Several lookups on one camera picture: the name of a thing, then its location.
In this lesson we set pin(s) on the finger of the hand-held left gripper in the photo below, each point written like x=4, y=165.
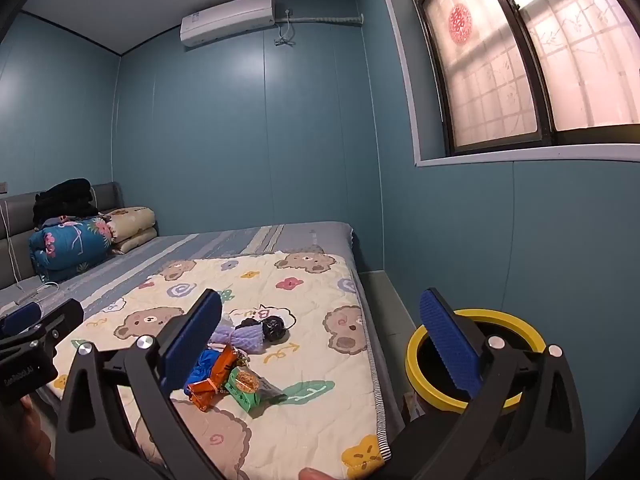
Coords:
x=20, y=319
x=60, y=320

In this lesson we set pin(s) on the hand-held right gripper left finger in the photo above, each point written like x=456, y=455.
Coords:
x=192, y=345

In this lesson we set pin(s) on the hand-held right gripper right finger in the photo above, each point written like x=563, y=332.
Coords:
x=450, y=345

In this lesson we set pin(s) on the blue sock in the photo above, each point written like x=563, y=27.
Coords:
x=202, y=367

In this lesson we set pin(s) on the orange snack wrapper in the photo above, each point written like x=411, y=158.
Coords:
x=222, y=366

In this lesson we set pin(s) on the white plastic bag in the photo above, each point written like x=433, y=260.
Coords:
x=231, y=320

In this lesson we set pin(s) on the purple knitted cloth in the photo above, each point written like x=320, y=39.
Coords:
x=240, y=338

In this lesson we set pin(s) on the yellow rimmed black trash bin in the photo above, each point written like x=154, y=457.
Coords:
x=500, y=316

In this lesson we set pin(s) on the green snack wrapper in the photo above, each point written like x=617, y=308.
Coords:
x=245, y=396

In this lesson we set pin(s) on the black plastic bag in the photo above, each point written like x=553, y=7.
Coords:
x=270, y=329

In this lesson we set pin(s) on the person's left hand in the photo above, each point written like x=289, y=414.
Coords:
x=35, y=430

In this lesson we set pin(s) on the person's right hand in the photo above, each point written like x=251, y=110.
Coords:
x=312, y=475

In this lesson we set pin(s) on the blue floral folded quilt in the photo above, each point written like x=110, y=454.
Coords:
x=70, y=252

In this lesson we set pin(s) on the grey padded headboard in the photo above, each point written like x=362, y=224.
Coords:
x=15, y=240

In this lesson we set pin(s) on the bed with striped grey sheet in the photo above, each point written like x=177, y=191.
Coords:
x=225, y=240

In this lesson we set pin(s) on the bear printed cream blanket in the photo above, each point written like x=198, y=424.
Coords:
x=300, y=310

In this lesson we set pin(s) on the beige folded quilt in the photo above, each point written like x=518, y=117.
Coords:
x=132, y=225

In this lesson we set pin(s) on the pile of black clothes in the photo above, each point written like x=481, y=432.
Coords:
x=65, y=200

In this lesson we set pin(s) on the dark framed window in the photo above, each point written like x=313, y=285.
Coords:
x=490, y=85

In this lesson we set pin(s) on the red paper window decal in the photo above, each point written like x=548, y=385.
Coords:
x=460, y=25

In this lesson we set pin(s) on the white air conditioner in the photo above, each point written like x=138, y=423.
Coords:
x=225, y=20

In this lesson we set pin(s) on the white corrugated air conditioner pipe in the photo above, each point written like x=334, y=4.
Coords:
x=325, y=19

